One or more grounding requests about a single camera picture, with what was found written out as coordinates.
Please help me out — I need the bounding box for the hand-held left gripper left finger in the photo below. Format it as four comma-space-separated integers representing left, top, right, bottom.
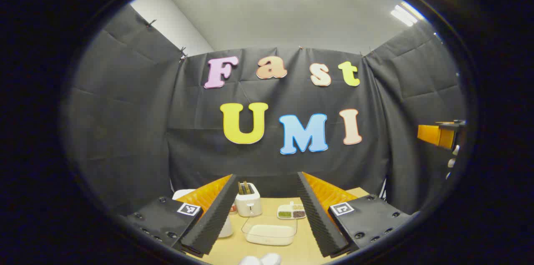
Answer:
127, 174, 237, 258

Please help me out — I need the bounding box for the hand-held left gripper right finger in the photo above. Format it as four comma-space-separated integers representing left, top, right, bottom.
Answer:
297, 172, 421, 258

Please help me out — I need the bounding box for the white rice cooker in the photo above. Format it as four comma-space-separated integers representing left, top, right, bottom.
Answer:
173, 189, 234, 239

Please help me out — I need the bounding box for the clear container of white rice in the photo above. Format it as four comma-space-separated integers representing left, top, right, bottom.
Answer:
241, 215, 299, 247

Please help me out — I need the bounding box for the white divided grain dish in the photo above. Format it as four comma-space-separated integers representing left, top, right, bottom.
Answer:
277, 201, 307, 220

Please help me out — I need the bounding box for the white toaster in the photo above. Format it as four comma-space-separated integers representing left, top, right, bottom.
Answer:
235, 182, 263, 218

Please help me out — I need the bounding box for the black backdrop cloth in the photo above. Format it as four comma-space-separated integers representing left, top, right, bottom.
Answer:
63, 4, 468, 215

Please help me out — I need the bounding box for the small ceiling light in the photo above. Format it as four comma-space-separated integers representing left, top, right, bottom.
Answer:
390, 1, 425, 27

